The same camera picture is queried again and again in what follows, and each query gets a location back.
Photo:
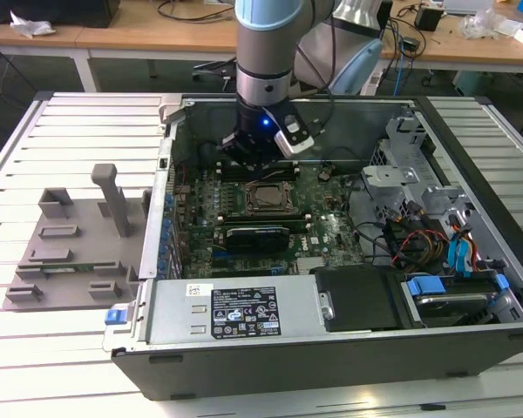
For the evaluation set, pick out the silver CPU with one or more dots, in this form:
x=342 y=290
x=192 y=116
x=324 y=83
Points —
x=269 y=197

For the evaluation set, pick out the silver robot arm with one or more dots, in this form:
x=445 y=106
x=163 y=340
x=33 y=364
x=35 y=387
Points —
x=263 y=52

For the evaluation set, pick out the CPU socket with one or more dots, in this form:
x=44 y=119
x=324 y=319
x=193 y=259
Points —
x=270 y=211

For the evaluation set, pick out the black RAM slot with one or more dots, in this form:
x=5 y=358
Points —
x=293 y=176
x=261 y=217
x=290 y=164
x=298 y=225

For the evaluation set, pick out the coin cell battery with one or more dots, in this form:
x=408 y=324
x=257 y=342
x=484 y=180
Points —
x=324 y=174

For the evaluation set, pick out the green motherboard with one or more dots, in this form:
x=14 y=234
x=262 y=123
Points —
x=200 y=204

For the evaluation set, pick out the black graphics card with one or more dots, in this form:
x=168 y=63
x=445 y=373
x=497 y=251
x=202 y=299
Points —
x=257 y=237

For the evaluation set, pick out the silver chipset heatsink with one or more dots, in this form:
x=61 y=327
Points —
x=311 y=264

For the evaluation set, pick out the silver metal drive cage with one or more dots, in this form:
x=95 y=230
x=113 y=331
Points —
x=392 y=174

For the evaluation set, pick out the wooden desk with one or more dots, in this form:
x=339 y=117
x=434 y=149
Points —
x=135 y=37
x=26 y=37

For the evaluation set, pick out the black power adapter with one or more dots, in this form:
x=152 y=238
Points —
x=412 y=45

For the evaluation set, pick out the grey parts rack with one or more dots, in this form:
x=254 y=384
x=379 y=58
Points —
x=91 y=244

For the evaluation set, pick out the silver power supply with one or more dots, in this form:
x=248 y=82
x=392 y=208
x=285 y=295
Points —
x=178 y=313

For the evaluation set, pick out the black plastic shroud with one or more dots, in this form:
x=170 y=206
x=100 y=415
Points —
x=357 y=296

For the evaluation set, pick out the small black box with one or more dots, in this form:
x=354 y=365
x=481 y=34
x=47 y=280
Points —
x=428 y=18

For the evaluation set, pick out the green RAM stick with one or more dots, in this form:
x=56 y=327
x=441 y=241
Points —
x=85 y=266

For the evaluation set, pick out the pale teal cabinet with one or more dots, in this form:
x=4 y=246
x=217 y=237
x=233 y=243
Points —
x=475 y=82

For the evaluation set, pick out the blue case latch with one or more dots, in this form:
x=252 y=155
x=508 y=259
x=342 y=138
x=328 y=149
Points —
x=115 y=316

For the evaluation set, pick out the large black box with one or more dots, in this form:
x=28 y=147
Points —
x=48 y=11

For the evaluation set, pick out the black PC case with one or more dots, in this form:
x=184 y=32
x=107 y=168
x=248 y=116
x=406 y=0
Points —
x=287 y=366

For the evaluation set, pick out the crumpled white paper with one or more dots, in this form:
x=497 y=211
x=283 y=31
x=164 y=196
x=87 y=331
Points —
x=30 y=24

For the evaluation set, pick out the grey device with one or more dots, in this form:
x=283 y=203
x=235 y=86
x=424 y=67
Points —
x=466 y=5

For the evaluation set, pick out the clear plastic bag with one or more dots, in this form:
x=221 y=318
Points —
x=484 y=24

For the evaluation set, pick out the hard disk blue carrier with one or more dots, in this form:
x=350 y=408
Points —
x=453 y=305

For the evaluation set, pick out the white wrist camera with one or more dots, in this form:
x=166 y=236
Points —
x=294 y=143

